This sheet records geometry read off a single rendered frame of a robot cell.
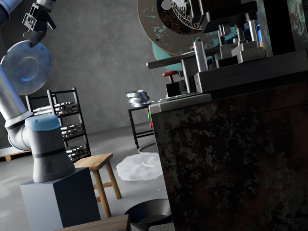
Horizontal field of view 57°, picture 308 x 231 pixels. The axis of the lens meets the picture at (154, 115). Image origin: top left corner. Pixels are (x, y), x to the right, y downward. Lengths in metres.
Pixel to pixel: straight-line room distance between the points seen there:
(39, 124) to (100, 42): 7.00
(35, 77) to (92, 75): 6.36
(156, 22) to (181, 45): 0.28
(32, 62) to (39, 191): 0.75
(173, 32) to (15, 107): 1.53
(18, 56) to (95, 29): 6.62
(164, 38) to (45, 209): 1.69
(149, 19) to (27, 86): 1.21
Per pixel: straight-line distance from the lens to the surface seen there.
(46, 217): 1.12
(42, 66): 1.65
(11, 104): 1.20
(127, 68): 7.77
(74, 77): 8.13
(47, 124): 1.08
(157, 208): 1.72
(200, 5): 1.01
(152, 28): 2.42
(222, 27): 1.05
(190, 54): 0.97
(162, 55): 4.10
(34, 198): 1.13
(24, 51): 1.56
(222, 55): 0.98
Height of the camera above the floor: 0.67
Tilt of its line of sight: 4 degrees down
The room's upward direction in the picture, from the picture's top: 12 degrees counter-clockwise
